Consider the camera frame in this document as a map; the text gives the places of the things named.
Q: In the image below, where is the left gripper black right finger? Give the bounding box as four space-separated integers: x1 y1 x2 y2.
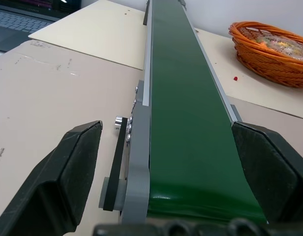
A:
231 120 303 226

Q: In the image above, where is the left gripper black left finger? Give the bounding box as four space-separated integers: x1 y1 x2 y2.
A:
0 120 103 236

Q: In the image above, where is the orange wicker basket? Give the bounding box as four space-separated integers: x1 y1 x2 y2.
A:
228 21 303 89

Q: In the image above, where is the cream table board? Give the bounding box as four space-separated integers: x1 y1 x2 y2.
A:
194 28 303 119
28 4 152 71

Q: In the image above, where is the clear bag of colourful sweets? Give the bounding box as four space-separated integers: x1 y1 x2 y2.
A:
255 34 303 59

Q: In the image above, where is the dark grey laptop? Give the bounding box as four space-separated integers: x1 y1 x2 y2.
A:
0 0 82 52

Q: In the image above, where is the green conveyor belt grey frame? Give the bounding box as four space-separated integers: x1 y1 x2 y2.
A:
99 0 269 226

